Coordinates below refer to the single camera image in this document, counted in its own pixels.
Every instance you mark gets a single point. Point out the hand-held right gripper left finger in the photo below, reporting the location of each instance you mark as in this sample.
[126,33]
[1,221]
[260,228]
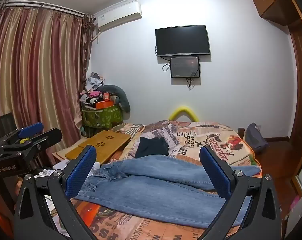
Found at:
[81,172]

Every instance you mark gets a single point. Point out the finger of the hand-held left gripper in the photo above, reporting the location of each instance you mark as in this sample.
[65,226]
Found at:
[31,129]
[49,135]

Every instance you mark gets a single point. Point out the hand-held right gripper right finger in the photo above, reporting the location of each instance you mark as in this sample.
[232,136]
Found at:
[215,172]

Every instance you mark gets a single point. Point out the blue denim pants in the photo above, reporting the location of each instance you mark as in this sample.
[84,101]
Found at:
[153,180]

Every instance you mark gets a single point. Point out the black chair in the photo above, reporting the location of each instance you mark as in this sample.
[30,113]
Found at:
[5,123]

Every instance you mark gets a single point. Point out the white patterned cloth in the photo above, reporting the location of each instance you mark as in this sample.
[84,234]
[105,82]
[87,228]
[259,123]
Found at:
[43,173]

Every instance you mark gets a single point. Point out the printed blanket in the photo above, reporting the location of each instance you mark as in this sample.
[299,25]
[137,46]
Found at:
[190,140]

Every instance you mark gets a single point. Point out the wooden lap desk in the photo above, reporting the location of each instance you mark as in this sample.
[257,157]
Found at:
[108,140]

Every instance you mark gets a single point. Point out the grey bag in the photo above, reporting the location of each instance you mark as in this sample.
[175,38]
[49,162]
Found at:
[255,137]

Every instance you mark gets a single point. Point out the striped pink and beige curtain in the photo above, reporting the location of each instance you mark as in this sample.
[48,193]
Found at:
[41,75]

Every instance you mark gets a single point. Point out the green patterned storage bag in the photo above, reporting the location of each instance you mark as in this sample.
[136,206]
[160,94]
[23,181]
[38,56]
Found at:
[103,117]

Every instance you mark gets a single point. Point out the pile of clothes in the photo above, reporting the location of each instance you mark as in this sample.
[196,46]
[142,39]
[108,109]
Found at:
[92,90]

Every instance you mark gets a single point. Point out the orange box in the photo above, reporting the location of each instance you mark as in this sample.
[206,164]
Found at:
[104,105]

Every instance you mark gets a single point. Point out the small red box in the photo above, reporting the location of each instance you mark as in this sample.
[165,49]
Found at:
[106,96]

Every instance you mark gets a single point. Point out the black folded garment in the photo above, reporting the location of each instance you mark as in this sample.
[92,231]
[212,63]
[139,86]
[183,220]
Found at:
[152,147]

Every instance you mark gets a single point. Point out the yellow foam arch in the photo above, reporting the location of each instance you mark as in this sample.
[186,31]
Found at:
[183,108]

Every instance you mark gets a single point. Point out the grey long pillow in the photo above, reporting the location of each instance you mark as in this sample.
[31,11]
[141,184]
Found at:
[122,98]

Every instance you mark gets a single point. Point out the curtain rod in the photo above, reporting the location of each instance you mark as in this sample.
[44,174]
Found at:
[46,6]

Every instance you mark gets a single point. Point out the wooden wardrobe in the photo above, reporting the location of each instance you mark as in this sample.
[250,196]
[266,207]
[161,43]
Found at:
[298,67]

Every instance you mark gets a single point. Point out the white air conditioner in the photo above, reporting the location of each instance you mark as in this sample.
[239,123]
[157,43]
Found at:
[118,15]

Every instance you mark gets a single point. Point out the small black wall monitor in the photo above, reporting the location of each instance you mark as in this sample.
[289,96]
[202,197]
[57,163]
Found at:
[184,66]

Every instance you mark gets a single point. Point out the black wall television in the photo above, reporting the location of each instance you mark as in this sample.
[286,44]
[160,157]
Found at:
[182,40]

